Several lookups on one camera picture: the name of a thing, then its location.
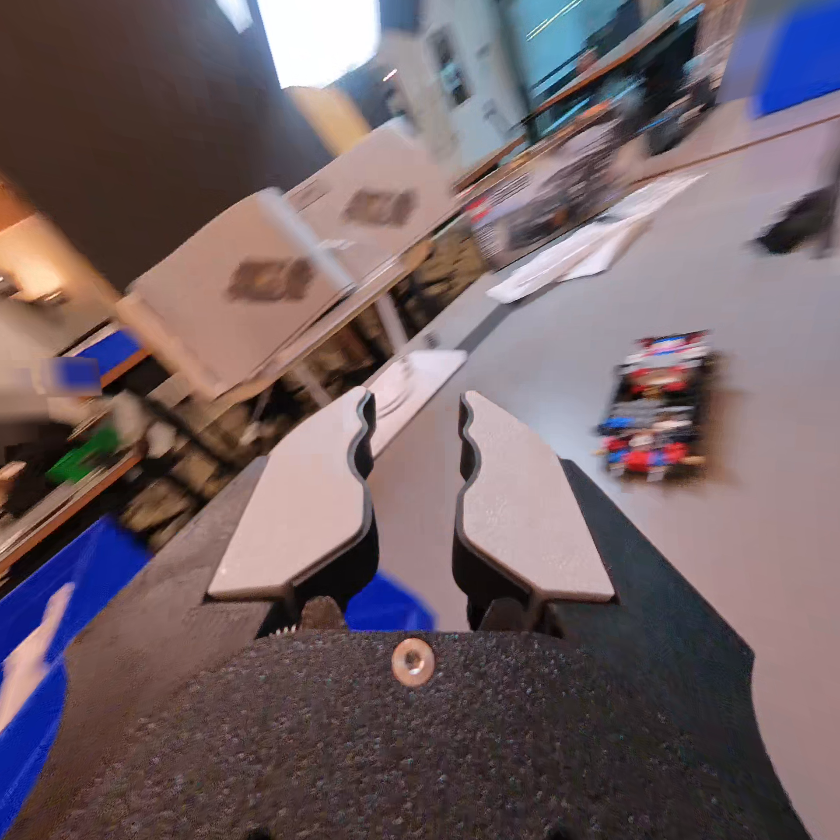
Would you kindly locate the lego set box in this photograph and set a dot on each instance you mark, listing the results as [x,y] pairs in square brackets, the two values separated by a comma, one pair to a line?
[551,197]

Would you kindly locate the white paper bags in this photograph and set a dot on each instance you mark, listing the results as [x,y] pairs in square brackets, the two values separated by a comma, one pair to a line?
[578,256]

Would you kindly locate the blue bin with white label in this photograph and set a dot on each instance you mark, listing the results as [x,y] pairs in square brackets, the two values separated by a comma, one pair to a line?
[801,59]

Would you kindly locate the blue plastic bin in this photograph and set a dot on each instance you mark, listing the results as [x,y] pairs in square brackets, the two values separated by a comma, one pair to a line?
[79,565]

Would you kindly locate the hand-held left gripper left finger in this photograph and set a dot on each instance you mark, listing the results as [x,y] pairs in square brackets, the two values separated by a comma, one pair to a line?
[295,519]

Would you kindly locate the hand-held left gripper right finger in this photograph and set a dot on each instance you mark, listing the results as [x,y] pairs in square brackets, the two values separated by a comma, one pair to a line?
[532,519]

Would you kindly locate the black partition panel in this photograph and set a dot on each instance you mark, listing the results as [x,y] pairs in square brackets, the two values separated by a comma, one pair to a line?
[131,105]

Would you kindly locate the open instruction booklet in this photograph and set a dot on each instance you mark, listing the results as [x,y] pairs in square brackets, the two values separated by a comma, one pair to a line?
[263,282]

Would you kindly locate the partly built lego car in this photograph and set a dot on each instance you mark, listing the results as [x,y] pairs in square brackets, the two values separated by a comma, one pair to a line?
[656,407]

